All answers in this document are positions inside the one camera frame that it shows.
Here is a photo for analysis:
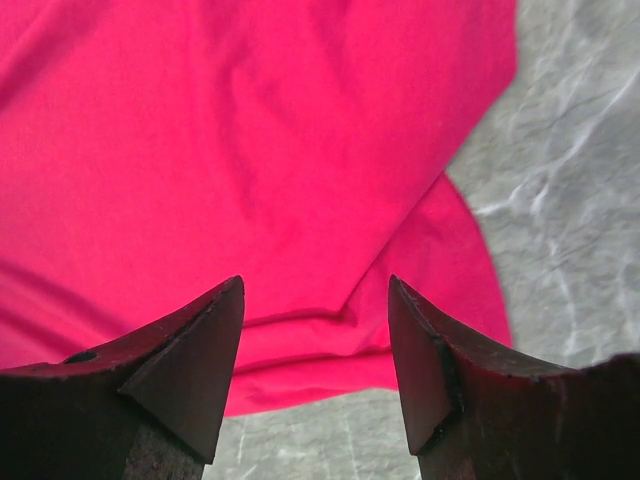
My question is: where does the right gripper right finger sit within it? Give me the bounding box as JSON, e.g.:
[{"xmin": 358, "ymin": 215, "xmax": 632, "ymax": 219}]
[{"xmin": 388, "ymin": 277, "xmax": 639, "ymax": 479}]

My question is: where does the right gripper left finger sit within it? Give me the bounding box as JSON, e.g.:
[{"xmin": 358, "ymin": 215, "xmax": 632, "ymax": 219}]
[{"xmin": 1, "ymin": 276, "xmax": 245, "ymax": 479}]

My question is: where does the magenta t shirt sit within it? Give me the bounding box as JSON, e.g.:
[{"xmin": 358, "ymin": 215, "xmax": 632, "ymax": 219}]
[{"xmin": 1, "ymin": 1, "xmax": 517, "ymax": 415}]

